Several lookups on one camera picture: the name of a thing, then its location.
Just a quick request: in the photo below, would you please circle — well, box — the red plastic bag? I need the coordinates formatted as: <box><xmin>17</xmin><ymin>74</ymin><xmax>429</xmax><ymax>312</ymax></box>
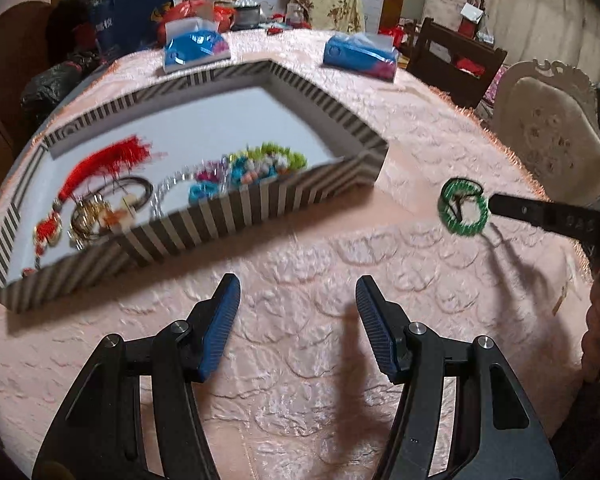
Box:
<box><xmin>157</xmin><ymin>0</ymin><xmax>236</xmax><ymax>36</ymax></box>

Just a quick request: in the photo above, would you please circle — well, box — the striped cardboard box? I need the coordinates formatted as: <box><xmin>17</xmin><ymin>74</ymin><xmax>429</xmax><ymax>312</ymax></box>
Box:
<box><xmin>0</xmin><ymin>59</ymin><xmax>390</xmax><ymax>315</ymax></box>

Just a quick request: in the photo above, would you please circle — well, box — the dark wooden chair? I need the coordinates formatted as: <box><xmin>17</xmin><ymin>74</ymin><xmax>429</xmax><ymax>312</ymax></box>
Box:
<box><xmin>407</xmin><ymin>17</ymin><xmax>508</xmax><ymax>108</ymax></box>

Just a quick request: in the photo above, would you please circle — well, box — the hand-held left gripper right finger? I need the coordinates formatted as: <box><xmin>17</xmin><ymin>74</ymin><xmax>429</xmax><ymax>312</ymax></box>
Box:
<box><xmin>355</xmin><ymin>275</ymin><xmax>561</xmax><ymax>480</ymax></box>

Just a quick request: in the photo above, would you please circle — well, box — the pink embossed tablecloth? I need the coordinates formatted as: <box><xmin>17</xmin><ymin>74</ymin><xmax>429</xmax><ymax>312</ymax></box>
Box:
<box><xmin>0</xmin><ymin>27</ymin><xmax>596</xmax><ymax>480</ymax></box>

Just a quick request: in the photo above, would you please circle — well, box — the brown rounded furniture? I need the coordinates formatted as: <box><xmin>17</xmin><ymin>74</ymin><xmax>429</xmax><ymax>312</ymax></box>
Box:
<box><xmin>0</xmin><ymin>0</ymin><xmax>53</xmax><ymax>111</ymax></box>

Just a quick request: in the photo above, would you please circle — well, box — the green flower bead bracelet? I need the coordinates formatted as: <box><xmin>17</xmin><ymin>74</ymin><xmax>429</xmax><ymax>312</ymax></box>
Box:
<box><xmin>230</xmin><ymin>142</ymin><xmax>308</xmax><ymax>186</ymax></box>

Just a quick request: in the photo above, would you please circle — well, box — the black plastic bag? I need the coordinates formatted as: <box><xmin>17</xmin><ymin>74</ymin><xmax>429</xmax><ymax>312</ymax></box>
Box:
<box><xmin>20</xmin><ymin>52</ymin><xmax>106</xmax><ymax>126</ymax></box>

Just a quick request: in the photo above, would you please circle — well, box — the rainbow bead bracelet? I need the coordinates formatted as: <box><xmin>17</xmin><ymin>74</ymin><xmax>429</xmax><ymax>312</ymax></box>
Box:
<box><xmin>189</xmin><ymin>160</ymin><xmax>231</xmax><ymax>203</ymax></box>

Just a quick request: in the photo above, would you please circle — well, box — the clear crystal bead bracelet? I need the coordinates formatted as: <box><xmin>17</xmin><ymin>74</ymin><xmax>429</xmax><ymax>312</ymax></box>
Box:
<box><xmin>152</xmin><ymin>167</ymin><xmax>201</xmax><ymax>218</ymax></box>

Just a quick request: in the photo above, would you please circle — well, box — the gold bangle bracelet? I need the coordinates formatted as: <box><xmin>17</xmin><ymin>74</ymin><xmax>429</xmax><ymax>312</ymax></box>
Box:
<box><xmin>69</xmin><ymin>199</ymin><xmax>112</xmax><ymax>248</ymax></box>

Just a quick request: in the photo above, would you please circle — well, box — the metal pot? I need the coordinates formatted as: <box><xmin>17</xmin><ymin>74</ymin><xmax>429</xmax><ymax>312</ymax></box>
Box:
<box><xmin>232</xmin><ymin>0</ymin><xmax>263</xmax><ymax>28</ymax></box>

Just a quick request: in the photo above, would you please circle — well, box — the blue shopping bag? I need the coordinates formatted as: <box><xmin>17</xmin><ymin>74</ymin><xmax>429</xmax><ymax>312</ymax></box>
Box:
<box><xmin>87</xmin><ymin>0</ymin><xmax>176</xmax><ymax>56</ymax></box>

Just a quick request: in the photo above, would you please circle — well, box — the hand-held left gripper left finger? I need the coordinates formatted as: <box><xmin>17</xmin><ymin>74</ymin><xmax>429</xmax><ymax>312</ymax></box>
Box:
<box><xmin>32</xmin><ymin>272</ymin><xmax>242</xmax><ymax>480</ymax></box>

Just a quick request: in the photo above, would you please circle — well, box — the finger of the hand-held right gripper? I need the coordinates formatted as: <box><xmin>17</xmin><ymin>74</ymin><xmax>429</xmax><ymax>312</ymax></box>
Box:
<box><xmin>487</xmin><ymin>192</ymin><xmax>600</xmax><ymax>241</ymax></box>

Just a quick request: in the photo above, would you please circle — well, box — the red knot tassel ornament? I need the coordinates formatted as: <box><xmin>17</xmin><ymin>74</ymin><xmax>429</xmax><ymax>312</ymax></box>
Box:
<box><xmin>22</xmin><ymin>135</ymin><xmax>153</xmax><ymax>276</ymax></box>

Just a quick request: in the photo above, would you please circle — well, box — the white ornate chair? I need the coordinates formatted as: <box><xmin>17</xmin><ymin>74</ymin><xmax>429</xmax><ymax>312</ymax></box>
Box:
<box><xmin>492</xmin><ymin>59</ymin><xmax>600</xmax><ymax>206</ymax></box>

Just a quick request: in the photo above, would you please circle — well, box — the blue tissue pack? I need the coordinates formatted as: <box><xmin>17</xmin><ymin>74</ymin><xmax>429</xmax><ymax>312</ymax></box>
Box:
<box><xmin>323</xmin><ymin>32</ymin><xmax>398</xmax><ymax>82</ymax></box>
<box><xmin>163</xmin><ymin>17</ymin><xmax>232</xmax><ymax>75</ymax></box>

